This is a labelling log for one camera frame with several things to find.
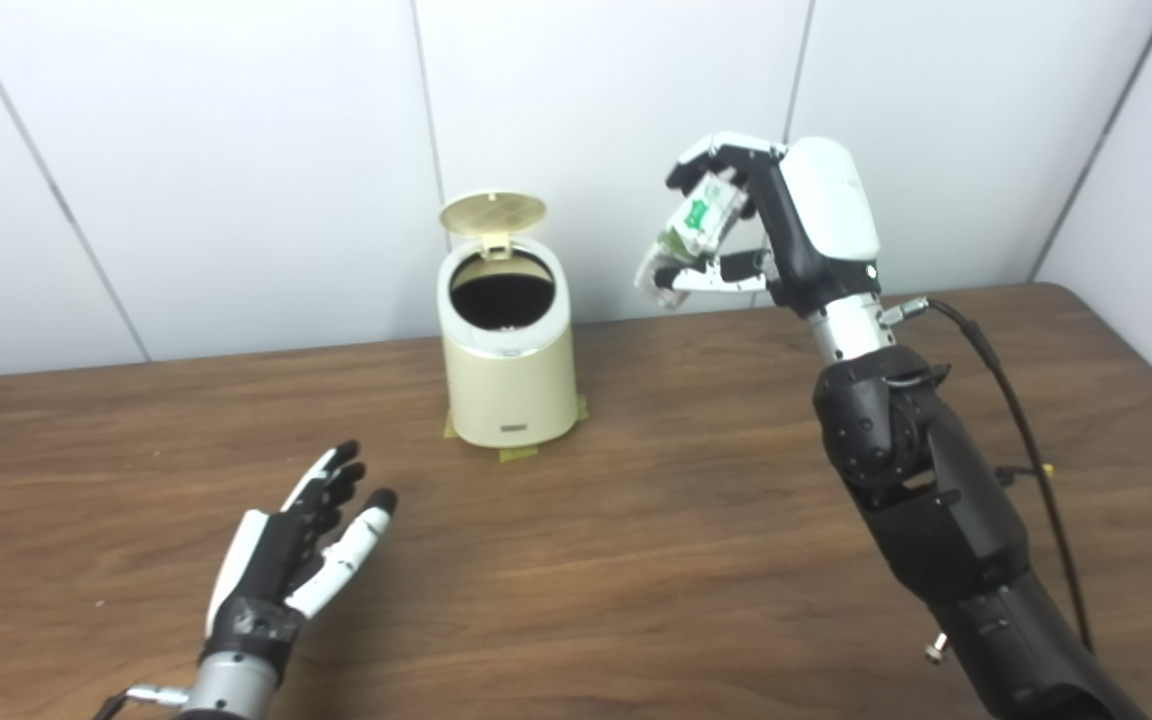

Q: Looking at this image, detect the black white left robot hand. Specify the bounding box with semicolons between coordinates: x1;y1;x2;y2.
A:
198;440;399;686

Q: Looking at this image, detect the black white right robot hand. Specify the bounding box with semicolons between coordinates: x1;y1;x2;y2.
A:
664;132;883;319

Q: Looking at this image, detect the green white milk carton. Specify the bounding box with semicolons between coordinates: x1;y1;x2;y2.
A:
634;172;747;311

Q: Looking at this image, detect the cream-colored round bin lid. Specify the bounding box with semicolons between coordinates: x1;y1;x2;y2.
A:
438;191;547;261

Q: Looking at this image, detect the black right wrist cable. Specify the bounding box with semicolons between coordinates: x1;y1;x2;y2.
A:
881;296;1097;656

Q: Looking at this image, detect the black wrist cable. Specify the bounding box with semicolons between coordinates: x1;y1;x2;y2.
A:
91;683;192;720
881;296;1097;656

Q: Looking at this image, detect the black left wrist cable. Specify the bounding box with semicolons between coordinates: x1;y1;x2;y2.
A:
91;683;192;720

